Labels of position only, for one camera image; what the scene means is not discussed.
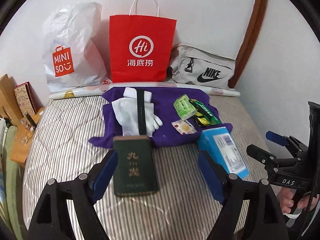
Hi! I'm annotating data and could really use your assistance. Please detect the lemon print tissue packet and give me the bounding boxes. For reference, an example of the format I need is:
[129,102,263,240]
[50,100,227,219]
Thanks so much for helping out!
[171,120,197,135]

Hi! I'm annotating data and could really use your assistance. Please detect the green fruit wet wipe packet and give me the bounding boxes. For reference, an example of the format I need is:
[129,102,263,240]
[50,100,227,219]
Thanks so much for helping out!
[190,99,221,126]

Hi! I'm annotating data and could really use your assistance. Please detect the black watch strap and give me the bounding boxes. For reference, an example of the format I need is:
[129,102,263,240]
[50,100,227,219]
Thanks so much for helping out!
[135,88,148,136]

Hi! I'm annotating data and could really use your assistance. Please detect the white cotton gloves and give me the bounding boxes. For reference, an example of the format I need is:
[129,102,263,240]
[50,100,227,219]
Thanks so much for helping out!
[112,98,163,137]

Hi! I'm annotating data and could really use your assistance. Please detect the green tissue pack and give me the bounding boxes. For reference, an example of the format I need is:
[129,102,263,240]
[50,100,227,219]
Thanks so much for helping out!
[174,94,197,121]

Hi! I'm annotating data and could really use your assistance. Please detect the yellow black pouch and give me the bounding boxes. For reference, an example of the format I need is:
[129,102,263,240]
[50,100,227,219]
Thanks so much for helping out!
[193,112,210,127]

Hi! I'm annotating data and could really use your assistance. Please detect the white foam block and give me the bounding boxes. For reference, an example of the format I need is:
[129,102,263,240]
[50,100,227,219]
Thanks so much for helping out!
[123,87,152,102]

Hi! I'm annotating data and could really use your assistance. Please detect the person's right hand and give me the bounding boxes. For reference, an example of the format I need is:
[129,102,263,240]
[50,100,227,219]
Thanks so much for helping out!
[277,187,309,214]

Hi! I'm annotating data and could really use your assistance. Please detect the dark green tea box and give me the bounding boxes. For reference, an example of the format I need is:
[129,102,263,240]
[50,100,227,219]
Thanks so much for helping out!
[113,135,158,197]

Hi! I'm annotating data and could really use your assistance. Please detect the blue tissue box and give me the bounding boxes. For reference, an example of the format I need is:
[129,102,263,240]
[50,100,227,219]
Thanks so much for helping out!
[197,127,249,179]

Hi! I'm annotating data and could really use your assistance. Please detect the purple towel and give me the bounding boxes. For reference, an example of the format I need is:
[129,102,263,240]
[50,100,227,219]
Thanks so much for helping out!
[89,87,220,148]

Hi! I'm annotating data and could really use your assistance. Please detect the rolled paper poster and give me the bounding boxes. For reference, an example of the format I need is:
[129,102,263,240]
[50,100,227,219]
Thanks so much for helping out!
[48,81,241,100]

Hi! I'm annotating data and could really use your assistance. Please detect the brown patterned book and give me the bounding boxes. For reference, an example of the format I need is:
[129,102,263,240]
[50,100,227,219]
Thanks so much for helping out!
[14,82,37,116]

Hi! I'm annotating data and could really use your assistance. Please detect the grey Nike waist bag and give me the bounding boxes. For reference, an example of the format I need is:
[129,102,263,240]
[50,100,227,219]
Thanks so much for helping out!
[169,43,235,89]

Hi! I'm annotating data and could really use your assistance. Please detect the wooden headboard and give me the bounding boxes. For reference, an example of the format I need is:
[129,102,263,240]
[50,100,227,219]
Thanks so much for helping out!
[0,74,23,126]

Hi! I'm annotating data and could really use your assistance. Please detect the white Miniso plastic bag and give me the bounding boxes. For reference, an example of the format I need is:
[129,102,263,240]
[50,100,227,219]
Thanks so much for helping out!
[42,2,110,94]

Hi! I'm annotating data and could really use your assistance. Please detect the red Haidilao paper bag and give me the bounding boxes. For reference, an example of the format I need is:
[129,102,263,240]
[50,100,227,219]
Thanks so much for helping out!
[109,0,176,83]

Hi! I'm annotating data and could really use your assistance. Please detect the brown wooden door frame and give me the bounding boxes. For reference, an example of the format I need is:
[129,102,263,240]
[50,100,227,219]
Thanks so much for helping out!
[228,0,268,88]

